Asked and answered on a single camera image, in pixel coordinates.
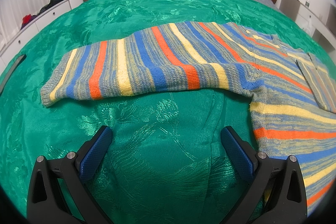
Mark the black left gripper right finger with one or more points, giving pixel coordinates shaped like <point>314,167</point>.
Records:
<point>275,193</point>

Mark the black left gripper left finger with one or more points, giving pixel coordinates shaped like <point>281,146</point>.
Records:
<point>46,202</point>

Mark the striped knitted sweater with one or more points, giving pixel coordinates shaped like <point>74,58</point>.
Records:
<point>293,96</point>

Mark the dark clothes on cabinet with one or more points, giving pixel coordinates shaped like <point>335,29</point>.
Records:
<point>52,3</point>

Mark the green floral bedspread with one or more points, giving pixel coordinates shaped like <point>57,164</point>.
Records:
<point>166,163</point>

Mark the black flat bar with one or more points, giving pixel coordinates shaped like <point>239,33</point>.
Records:
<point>17,62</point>

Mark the white bedside shelf unit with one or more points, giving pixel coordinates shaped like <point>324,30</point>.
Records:
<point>310,23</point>

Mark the white drawer cabinet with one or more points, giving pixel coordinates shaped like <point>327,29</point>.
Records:
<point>11,48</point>

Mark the red cloth on cabinet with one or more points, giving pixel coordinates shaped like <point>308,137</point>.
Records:
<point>27,19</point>

